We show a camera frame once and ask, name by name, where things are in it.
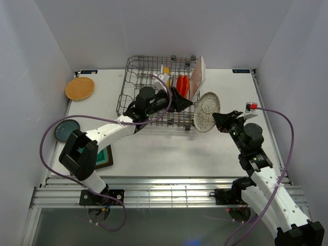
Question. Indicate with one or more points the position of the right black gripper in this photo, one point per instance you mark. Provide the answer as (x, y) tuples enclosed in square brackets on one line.
[(223, 121)]

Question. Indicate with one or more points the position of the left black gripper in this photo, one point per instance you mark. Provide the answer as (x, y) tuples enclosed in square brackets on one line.
[(178, 103)]

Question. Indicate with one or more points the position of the orange round plate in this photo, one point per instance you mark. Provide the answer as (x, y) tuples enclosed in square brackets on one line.
[(186, 86), (179, 85)]

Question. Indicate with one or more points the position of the speckled beige small plate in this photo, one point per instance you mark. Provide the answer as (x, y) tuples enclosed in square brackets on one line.
[(203, 119)]

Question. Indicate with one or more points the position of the white rectangular plate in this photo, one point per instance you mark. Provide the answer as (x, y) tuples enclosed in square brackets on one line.
[(197, 79)]

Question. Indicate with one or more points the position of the yellow dotted scalloped plate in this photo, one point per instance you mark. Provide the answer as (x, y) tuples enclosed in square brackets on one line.
[(166, 71)]

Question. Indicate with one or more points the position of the white plate green rim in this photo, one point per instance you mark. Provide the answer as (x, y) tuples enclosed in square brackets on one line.
[(161, 69)]

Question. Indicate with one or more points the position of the woven bamboo round plate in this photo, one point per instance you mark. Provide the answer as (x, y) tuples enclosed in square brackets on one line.
[(79, 88)]

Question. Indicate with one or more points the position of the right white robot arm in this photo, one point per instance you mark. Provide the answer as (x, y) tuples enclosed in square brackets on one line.
[(262, 189)]

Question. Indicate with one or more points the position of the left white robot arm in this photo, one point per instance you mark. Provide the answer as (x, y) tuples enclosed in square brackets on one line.
[(79, 154)]

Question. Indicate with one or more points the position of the teal square brown-rimmed plate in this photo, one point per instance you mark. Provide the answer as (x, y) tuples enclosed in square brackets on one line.
[(103, 159)]

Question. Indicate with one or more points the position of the dark teal round plate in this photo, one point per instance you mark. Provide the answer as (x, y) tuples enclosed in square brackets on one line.
[(63, 130)]

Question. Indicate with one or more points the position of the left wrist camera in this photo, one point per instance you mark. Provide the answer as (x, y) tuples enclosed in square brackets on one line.
[(160, 82)]

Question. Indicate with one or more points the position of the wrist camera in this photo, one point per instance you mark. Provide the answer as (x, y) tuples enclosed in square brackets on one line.
[(250, 111), (160, 82)]

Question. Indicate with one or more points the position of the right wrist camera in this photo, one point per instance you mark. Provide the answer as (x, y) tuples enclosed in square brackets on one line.
[(250, 111)]

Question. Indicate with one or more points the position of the grey wire dish rack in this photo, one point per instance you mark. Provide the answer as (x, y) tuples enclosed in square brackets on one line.
[(138, 73)]

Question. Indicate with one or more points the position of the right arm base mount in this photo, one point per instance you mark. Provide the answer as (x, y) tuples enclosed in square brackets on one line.
[(226, 197)]

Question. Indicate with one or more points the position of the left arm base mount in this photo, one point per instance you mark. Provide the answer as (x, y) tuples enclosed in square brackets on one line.
[(87, 198)]

